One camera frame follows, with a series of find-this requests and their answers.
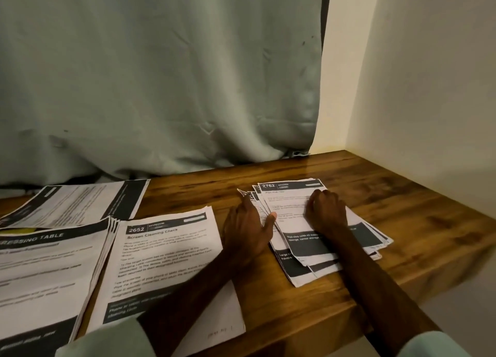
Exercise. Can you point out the pale green curtain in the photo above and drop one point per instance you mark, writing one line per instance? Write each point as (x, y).
(155, 74)

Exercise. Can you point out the person's left forearm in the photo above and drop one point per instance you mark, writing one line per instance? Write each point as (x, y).
(155, 318)

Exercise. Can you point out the person's right hand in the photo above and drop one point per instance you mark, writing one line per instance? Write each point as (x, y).
(327, 212)

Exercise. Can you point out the Wipe Wall Tiles paper stack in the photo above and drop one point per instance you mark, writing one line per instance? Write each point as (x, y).
(291, 202)

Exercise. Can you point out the person's right forearm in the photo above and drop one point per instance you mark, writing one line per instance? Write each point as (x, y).
(387, 299)

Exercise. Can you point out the person's left hand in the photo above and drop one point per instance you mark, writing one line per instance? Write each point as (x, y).
(244, 233)

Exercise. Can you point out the single sheet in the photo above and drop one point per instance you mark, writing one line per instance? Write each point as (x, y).
(77, 202)

